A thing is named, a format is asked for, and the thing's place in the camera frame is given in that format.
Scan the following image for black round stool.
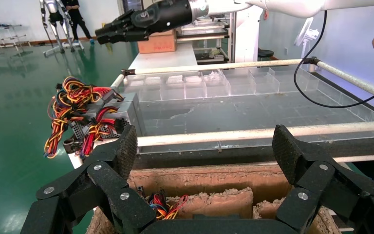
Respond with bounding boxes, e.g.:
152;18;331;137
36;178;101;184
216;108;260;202
257;48;275;61

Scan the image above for grey mesh power supply red wires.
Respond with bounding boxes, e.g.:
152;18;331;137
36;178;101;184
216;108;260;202
69;101;141;159

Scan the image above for long black cable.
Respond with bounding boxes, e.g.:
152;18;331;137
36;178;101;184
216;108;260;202
293;9;374;109

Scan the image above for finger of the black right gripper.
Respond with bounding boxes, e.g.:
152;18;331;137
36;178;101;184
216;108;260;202
95;9;137;36
96;27;150;45

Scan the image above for person in black clothes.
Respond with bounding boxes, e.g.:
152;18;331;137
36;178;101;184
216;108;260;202
61;0;94;45

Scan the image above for white standing fan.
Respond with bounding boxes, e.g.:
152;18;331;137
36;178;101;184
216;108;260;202
293;18;320;61

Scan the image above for white work table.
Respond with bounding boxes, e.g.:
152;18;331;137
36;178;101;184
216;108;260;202
128;42;199;70

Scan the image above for brown pulp divider box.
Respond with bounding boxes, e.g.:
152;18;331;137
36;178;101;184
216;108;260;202
85;163;342;234

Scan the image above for silver humanoid robot on stand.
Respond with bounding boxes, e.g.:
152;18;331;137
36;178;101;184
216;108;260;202
39;0;85;58

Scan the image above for wire bundle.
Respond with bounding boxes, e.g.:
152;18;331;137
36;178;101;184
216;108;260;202
144;191;189;221
52;76;125;112

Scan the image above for black pipe end cap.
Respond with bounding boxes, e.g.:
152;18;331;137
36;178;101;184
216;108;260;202
62;137;82;155

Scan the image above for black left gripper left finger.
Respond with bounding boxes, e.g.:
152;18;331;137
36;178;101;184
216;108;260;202
20;124;157;234

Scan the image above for white pillar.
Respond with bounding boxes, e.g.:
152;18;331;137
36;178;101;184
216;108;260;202
233;6;264;64

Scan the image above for clear acrylic divider tray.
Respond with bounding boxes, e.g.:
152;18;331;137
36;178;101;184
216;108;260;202
119;66;374;144

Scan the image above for metal frame desk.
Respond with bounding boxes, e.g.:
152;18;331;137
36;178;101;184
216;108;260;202
0;18;32;53

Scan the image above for brown cardboard carton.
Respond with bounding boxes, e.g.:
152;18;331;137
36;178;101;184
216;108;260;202
137;29;177;55

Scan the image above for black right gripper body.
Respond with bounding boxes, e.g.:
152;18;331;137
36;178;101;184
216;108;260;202
131;0;193;34

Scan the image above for metal shelving workbench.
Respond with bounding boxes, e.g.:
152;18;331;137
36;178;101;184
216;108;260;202
176;14;235;64

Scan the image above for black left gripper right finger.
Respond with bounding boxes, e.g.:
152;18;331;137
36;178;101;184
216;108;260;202
272;124;374;234

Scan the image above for black textured conveyor frame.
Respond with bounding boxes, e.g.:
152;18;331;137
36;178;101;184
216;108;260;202
132;137;374;170

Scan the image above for dark blue storage cabinet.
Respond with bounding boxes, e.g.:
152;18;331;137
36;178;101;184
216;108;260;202
122;0;145;14

